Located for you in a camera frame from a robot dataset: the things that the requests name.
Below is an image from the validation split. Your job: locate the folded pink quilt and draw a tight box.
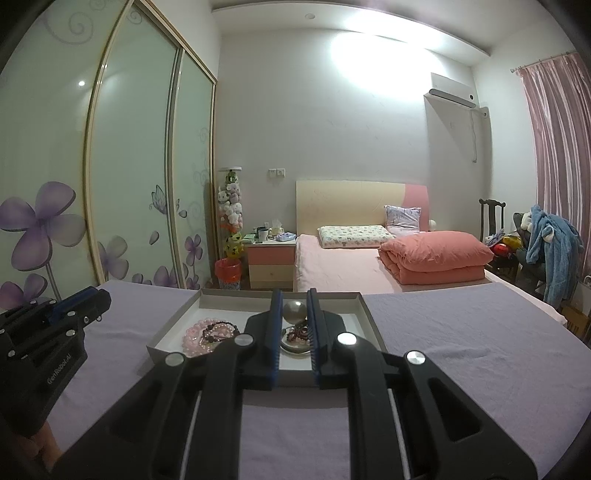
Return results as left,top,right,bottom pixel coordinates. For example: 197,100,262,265
379,231,495,285

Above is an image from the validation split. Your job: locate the column of stuffed toys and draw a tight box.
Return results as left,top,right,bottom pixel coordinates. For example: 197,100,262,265
217,167,245,261

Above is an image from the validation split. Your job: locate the white air conditioner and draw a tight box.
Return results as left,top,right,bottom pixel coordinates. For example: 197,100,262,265
424,72,477,110

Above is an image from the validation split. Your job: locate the dark bead chain bracelet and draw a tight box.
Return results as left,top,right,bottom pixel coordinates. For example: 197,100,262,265
201,320,241,347

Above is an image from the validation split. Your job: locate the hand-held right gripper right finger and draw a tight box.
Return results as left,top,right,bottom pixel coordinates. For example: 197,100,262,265
307,288,555,480

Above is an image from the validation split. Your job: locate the person's left hand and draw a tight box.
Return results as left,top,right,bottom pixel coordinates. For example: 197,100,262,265
28,420,62,480

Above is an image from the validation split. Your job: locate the red trash bin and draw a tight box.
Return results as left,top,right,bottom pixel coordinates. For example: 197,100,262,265
214,258,243,291

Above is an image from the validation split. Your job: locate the pink curtain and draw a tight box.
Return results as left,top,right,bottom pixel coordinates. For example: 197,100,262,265
515,53,591,298

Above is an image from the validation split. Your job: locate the pink sheeted bed mattress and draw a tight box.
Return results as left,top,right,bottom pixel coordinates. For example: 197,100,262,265
293,233,502,294

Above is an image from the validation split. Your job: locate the purple bed sheet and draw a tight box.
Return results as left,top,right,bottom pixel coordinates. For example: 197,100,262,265
46,279,591,480

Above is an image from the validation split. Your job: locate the flower print sliding wardrobe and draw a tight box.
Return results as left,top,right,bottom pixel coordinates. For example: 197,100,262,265
0,0,219,310

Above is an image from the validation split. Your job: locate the curtain rod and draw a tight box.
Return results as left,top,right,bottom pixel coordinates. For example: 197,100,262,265
510,50,581,73

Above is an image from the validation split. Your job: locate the patterned white pillow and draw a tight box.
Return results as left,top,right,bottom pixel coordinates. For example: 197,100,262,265
318,224,393,249

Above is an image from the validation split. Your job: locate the grey jewelry tray box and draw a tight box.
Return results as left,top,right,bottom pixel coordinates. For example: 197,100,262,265
147,288,389,387

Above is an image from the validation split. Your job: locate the silver sphere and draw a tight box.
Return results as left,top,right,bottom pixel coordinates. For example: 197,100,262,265
283,300,309,326

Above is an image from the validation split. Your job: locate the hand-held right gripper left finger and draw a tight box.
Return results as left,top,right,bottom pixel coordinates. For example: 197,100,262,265
50,290,284,480

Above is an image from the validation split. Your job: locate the dark wooden chair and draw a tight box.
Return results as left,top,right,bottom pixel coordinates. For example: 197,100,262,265
479,198,522,280

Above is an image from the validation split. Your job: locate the dark red bead bracelet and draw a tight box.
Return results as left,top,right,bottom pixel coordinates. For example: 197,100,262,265
286,323,311,348

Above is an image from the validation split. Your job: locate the beige and pink headboard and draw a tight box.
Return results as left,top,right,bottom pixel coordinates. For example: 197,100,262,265
295,180,430,237

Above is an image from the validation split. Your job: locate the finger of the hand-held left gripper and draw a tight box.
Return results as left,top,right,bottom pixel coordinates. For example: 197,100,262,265
28,285,100,325
60,290,112,342

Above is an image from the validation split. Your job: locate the blue fleece garment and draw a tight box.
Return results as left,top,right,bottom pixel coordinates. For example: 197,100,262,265
525,205,583,309

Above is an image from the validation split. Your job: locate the colourful toys pile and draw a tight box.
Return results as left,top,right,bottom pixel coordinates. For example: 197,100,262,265
487,232,526,260

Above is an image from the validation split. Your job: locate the pink and beige nightstand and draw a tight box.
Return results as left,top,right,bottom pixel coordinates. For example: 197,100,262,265
245,237,297,291

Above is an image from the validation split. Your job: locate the small purple pillow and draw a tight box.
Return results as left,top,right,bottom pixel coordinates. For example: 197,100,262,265
384,205,422,234

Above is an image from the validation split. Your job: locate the air conditioner cable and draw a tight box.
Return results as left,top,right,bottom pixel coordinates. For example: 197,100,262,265
470,107,491,164

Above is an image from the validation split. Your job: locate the pink crystal bead bracelet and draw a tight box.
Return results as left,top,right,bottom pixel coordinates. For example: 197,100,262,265
182,318,241,356

